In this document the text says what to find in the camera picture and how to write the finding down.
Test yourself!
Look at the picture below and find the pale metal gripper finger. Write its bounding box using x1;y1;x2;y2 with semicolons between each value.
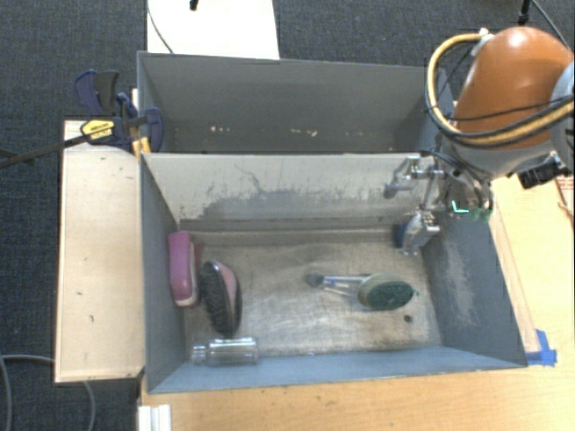
398;211;442;258
383;154;426;199

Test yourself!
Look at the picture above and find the grey metal bin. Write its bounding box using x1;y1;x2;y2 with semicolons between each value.
136;50;529;395

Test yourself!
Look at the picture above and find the black brush with pink back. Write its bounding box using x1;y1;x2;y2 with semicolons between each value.
199;259;244;338

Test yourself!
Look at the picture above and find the purple and pink sponge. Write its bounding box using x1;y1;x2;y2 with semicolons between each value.
166;230;204;309

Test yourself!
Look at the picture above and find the pale wood board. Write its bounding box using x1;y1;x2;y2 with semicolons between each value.
54;119;147;383

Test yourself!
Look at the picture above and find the green dish brush clear handle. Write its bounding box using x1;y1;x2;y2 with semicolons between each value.
305;272;420;312

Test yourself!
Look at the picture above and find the black cylinder on white bracket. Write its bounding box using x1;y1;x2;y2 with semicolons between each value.
517;151;565;191

